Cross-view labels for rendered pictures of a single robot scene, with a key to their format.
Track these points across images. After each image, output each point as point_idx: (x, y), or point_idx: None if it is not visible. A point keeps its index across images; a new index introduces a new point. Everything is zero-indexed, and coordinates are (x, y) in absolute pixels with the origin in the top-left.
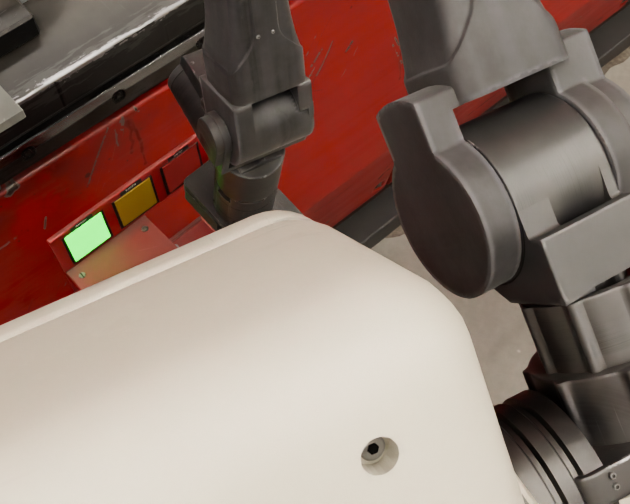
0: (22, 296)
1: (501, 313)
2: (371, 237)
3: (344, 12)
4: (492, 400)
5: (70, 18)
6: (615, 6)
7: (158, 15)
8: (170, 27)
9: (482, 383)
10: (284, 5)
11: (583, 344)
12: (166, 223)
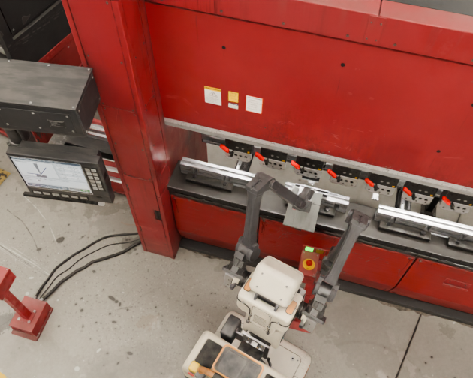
0: (297, 242)
1: (379, 338)
2: (374, 296)
3: (388, 256)
4: (357, 348)
5: (339, 220)
6: None
7: None
8: None
9: (294, 289)
10: None
11: (312, 303)
12: None
